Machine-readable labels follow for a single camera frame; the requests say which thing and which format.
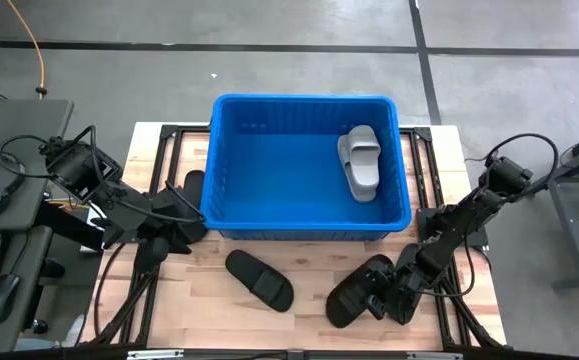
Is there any small grey desk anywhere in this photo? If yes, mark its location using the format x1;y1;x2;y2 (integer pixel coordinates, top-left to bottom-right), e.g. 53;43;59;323
0;224;54;357

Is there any silver metal bracket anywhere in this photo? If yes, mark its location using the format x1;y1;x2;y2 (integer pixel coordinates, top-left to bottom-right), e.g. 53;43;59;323
127;349;185;360
406;351;464;360

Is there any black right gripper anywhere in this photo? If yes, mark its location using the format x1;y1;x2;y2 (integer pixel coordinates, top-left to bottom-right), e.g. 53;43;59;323
362;259;428;325

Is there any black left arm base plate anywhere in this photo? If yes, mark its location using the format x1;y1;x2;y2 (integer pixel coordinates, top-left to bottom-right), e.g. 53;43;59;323
99;219;140;246

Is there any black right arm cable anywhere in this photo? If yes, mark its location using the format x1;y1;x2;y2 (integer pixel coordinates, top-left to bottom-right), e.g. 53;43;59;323
416;132;560;300

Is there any black aluminium extrusion frame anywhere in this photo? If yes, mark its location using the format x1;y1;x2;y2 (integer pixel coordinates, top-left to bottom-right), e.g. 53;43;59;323
0;122;579;360

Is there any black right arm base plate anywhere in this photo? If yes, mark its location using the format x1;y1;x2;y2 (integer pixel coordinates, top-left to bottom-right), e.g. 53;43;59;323
415;207;490;250

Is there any blue plastic bin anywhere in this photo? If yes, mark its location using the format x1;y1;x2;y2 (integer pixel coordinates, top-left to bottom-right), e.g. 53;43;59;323
198;92;414;242

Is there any grey metal side table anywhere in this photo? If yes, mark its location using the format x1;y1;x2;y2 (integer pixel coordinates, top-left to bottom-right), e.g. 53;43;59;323
520;124;579;292

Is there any black computer mouse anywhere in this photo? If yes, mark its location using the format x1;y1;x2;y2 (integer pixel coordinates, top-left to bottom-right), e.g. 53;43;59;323
0;273;22;326

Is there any large grey desk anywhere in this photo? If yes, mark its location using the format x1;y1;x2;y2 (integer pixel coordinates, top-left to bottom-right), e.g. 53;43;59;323
0;98;76;232

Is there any white box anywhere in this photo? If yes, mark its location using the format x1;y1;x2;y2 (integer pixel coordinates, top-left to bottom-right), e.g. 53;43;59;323
81;205;106;257

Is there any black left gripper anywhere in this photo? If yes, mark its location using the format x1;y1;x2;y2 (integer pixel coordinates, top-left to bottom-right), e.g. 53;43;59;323
135;189;209;275

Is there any orange yellow cable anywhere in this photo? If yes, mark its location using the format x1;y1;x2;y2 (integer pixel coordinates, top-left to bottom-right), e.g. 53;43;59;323
6;0;48;99

